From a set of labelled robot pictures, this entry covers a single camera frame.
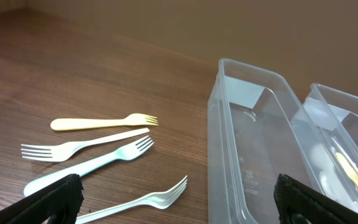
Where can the thick white plastic fork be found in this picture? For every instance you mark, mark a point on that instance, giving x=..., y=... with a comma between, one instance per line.
x=126, y=153

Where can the thin white plastic fork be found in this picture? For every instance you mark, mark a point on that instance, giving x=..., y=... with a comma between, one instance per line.
x=63, y=152

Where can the yellow plastic fork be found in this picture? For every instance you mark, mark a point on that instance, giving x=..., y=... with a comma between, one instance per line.
x=134, y=119

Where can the clear white plastic fork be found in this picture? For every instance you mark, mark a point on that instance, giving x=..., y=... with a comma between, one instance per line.
x=160, y=200

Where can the right clear plastic container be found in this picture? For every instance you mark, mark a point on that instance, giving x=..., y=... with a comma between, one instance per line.
x=330, y=117

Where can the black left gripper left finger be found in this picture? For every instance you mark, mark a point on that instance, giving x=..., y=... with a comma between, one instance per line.
x=57, y=203

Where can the left clear plastic container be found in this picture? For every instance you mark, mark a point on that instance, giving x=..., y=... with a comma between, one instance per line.
x=250, y=142

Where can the thin white spoon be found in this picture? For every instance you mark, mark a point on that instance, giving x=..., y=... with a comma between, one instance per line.
x=331, y=185
x=320, y=158

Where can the yellow plastic spoon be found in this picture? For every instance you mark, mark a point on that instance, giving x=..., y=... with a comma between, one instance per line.
x=351, y=173

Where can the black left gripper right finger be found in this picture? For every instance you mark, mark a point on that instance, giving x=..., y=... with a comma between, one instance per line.
x=299, y=204

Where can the clear plastic container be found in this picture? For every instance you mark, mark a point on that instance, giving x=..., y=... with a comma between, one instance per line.
x=250, y=142
x=330, y=117

